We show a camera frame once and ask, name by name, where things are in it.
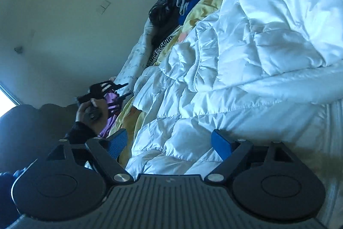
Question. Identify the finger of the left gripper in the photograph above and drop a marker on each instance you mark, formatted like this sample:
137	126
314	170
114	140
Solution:
120	86
120	98

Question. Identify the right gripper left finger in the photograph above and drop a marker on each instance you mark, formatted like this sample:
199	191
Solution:
104	154

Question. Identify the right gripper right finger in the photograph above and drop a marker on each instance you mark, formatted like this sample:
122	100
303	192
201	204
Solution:
234	154

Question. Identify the white puffer jacket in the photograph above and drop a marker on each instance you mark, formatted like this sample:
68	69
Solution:
262	70

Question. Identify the left hand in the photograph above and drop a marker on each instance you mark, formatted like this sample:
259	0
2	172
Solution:
93	114

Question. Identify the purple garment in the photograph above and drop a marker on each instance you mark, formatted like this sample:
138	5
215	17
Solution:
110	98

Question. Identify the yellow cartoon bed quilt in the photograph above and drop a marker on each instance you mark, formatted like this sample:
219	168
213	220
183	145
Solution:
131	118

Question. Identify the white patterned blanket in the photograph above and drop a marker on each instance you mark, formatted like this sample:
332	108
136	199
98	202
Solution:
137	60

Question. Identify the wall light switch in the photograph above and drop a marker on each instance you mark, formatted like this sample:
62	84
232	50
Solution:
103	6

